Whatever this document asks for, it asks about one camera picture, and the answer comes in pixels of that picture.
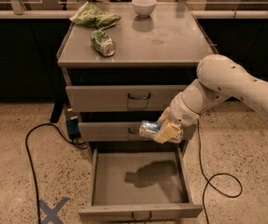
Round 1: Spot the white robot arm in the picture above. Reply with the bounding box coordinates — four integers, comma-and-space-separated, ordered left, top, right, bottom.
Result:
154, 54, 268, 144

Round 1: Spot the grey metal drawer cabinet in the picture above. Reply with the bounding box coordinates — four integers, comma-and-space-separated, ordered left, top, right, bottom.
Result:
58, 3, 213, 151

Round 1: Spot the grey open bottom drawer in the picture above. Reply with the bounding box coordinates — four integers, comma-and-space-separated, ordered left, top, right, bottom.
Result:
78, 148, 203, 222

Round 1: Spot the green chip bag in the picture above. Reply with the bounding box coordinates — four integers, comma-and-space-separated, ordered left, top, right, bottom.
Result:
70, 2, 121, 30

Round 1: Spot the dark counter cabinet background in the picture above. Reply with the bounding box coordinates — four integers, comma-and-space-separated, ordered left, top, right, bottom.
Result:
0, 19, 70, 103

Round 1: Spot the black cable right floor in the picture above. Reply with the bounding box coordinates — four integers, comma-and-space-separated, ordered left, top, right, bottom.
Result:
196, 119, 244, 224

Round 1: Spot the green crushed soda can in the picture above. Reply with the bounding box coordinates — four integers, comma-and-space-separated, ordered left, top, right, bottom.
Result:
91, 31, 117, 57

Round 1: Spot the grey middle drawer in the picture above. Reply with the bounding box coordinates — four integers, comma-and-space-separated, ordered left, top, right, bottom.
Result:
78, 120, 198, 142

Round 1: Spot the black cable left floor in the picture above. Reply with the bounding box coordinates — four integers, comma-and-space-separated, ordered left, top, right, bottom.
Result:
24, 122, 88, 224

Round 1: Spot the grey top drawer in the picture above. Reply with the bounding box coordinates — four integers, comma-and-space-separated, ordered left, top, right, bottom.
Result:
66, 85, 187, 112

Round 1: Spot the white ceramic bowl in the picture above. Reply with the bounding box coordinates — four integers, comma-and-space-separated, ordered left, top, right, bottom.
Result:
132, 0, 157, 17

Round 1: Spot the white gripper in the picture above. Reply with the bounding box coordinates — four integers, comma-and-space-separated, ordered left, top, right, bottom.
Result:
153, 92, 200, 144

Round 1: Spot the black cable floor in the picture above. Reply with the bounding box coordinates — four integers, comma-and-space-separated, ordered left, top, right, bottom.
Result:
24, 122, 88, 224
196, 119, 244, 224

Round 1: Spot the blue power adapter box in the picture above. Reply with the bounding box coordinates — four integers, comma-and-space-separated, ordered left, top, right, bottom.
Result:
65, 107, 80, 139

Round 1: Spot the blue tape cross mark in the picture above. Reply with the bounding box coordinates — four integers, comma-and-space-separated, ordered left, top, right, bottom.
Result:
39, 197, 69, 224

